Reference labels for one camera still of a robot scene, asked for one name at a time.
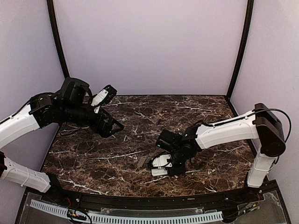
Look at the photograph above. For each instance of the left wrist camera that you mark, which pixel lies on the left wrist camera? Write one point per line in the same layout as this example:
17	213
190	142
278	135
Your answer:
103	97

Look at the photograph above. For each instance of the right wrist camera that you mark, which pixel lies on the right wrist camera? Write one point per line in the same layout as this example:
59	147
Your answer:
160	162

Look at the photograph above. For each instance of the white slotted cable duct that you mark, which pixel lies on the white slotted cable duct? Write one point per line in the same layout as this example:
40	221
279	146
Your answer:
116	216

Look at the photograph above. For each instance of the black front rail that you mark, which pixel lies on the black front rail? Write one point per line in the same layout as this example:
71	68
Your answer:
225	200

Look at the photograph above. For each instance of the white remote control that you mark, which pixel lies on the white remote control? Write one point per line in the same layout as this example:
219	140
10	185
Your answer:
159	172

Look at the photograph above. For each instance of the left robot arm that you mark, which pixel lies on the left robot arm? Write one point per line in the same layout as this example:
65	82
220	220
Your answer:
73	103

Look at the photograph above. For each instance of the black frame post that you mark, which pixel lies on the black frame post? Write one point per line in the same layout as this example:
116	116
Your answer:
241	50
56	37

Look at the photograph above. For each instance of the grey battery cover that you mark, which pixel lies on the grey battery cover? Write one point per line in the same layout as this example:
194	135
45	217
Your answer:
141	162

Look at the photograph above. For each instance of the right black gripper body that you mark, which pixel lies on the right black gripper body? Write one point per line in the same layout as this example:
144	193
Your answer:
181	169

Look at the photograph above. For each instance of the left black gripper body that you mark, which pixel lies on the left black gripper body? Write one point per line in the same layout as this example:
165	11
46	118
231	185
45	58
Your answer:
96	125

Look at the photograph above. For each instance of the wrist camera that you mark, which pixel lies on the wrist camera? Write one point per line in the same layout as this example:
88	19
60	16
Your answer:
160	162
103	97

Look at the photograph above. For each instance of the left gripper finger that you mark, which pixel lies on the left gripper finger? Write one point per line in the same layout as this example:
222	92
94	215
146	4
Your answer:
103	111
115	127

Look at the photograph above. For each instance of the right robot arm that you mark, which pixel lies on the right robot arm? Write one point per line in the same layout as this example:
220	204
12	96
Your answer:
260	123

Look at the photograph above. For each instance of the right black frame post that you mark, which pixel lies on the right black frame post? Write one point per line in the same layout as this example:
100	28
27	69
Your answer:
241	50

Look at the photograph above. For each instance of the left black frame post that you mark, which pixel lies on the left black frame post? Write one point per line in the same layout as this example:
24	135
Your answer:
56	37

